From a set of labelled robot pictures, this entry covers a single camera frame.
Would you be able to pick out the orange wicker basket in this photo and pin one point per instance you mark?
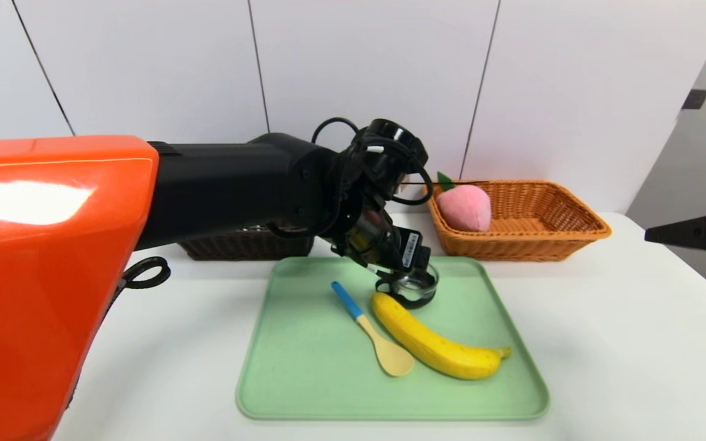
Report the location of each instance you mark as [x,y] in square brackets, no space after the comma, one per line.
[543,245]

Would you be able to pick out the yellow banana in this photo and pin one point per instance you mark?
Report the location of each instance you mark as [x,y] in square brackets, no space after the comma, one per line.
[426,343]

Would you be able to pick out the small black wall fixture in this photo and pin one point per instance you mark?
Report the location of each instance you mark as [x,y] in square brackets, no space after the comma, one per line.
[695,100]

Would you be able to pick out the light green plastic tray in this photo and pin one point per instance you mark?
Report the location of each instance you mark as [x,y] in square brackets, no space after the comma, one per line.
[328,392]

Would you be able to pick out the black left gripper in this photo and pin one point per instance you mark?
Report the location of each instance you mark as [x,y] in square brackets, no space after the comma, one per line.
[412,252]

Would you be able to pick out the glass cup with black holder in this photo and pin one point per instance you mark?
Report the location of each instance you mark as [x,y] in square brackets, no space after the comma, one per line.
[417,297]

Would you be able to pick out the pink plush peach toy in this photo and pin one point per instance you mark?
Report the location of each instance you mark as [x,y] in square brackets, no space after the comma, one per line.
[466,208]

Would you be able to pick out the dark brown wicker basket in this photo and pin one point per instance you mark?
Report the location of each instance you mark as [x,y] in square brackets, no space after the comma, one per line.
[249,248]

